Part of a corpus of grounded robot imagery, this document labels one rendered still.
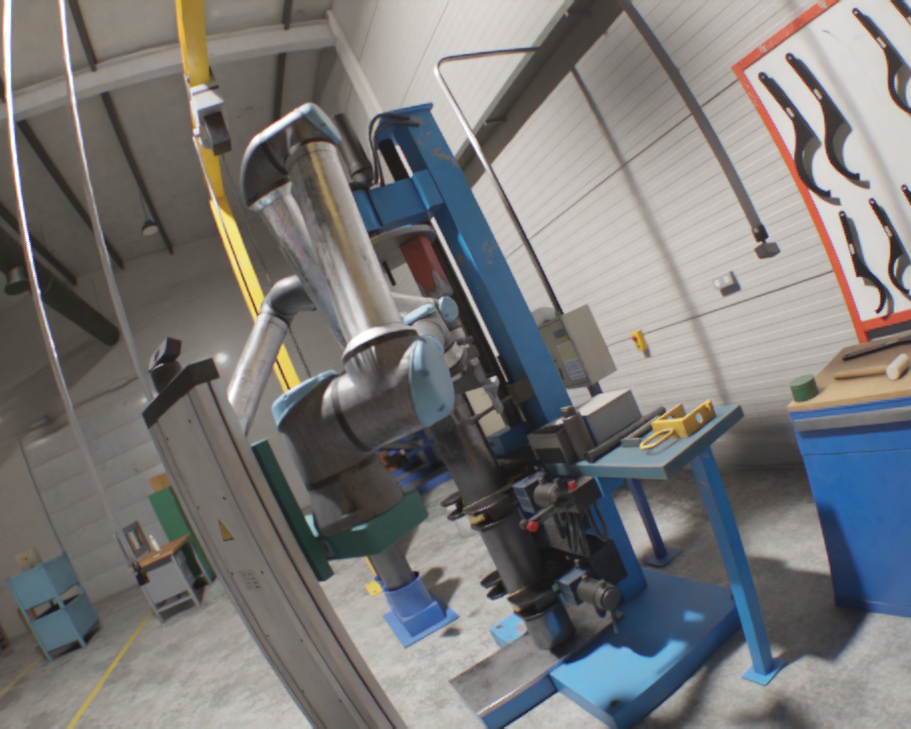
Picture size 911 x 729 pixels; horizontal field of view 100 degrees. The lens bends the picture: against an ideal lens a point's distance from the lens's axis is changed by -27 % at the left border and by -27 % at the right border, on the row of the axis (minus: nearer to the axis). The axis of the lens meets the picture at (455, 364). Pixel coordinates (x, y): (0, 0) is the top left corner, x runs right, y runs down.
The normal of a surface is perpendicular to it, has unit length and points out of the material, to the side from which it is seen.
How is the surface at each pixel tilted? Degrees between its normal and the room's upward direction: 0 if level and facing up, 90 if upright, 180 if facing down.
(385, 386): 80
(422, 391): 104
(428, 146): 90
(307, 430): 88
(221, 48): 90
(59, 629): 90
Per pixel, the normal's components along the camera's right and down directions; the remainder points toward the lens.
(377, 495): 0.44, -0.58
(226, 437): 0.72, -0.34
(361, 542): -0.54, 0.25
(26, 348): 0.33, -0.15
